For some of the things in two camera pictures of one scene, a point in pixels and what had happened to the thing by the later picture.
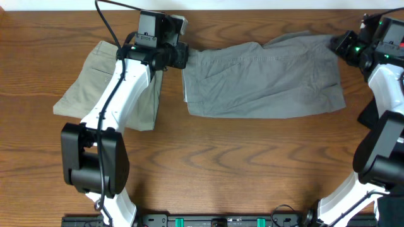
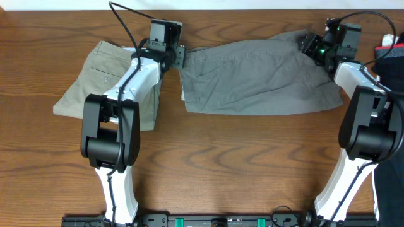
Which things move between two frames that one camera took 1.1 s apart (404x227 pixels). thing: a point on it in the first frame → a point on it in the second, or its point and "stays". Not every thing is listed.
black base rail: [217, 220] stays
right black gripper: [339, 46] → [308, 45]
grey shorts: [295, 74] stays
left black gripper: [181, 48] stays
